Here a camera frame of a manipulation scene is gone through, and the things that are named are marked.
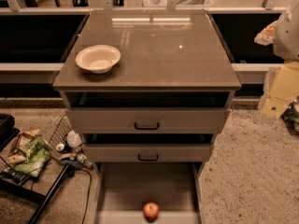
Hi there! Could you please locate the black cable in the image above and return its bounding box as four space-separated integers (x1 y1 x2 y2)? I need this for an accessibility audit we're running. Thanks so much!
73 167 93 224

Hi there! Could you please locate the wire basket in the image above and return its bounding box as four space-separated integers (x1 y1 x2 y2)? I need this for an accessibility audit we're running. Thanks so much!
281 105 299 137
48 116 72 161

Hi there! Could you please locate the open bottom drawer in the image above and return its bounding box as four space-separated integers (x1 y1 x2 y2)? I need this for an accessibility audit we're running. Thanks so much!
94 162 204 224

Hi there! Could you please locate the wire basket left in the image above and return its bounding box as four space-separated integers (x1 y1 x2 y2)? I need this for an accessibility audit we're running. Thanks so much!
48 116 72 161

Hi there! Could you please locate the white plastic bottle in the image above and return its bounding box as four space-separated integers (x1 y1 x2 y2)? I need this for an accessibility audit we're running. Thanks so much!
66 131 82 148

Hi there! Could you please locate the top drawer with black handle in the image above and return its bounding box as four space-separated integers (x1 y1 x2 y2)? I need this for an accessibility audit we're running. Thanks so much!
65 107 230 133

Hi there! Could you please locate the middle drawer with black handle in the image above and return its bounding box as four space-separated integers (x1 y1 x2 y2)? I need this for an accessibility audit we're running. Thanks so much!
83 144 212 162

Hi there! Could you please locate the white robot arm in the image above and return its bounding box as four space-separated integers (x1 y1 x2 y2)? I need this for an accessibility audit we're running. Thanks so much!
273 0 299 61

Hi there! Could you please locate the wire basket right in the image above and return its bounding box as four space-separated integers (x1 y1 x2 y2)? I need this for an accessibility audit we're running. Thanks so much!
281 105 299 137

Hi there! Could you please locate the red apple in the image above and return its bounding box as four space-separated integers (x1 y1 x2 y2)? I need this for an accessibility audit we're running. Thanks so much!
143 202 160 220

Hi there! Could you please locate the clear plastic bin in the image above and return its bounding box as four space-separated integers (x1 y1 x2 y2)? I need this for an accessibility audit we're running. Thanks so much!
142 0 214 7

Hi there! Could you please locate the brown snack packet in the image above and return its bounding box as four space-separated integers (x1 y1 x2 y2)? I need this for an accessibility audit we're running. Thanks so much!
7 130 39 165

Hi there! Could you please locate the white bowl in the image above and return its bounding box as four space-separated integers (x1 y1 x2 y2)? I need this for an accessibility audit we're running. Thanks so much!
75 45 121 74

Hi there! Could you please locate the grey drawer cabinet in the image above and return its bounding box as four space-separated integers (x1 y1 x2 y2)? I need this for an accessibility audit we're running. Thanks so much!
51 9 242 173

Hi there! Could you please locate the drawer with black handle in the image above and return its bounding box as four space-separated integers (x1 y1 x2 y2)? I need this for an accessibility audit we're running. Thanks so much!
65 107 230 133
83 144 212 162

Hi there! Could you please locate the green snack bag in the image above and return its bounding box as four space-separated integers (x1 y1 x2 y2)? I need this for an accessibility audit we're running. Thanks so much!
14 135 50 177

